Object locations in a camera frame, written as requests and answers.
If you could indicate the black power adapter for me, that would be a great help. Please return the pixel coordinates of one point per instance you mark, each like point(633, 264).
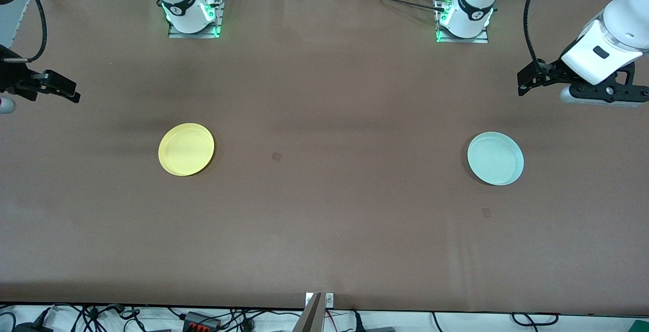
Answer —
point(30, 328)

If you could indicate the white clamp bracket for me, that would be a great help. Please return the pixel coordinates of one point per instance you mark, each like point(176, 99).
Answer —
point(329, 299)

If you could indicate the grey camera post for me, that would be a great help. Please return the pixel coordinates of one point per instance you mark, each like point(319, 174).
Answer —
point(310, 317)

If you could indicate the yellow plastic plate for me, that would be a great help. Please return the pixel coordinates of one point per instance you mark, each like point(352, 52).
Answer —
point(186, 149)

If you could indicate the black and orange power strip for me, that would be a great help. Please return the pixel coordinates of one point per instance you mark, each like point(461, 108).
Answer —
point(200, 321)

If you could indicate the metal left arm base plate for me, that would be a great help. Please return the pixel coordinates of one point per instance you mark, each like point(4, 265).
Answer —
point(464, 40)

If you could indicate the pale green plastic plate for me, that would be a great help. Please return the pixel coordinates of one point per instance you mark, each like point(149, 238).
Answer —
point(495, 158)

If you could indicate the black plug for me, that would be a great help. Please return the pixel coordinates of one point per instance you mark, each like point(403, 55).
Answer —
point(358, 324)

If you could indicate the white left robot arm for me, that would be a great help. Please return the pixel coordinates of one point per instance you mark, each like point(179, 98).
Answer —
point(474, 2)

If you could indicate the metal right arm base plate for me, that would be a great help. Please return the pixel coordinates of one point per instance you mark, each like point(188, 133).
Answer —
point(195, 35)

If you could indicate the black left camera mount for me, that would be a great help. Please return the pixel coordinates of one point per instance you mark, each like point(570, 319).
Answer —
point(606, 90)

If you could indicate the green box corner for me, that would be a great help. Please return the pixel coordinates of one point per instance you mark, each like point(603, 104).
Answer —
point(640, 327)

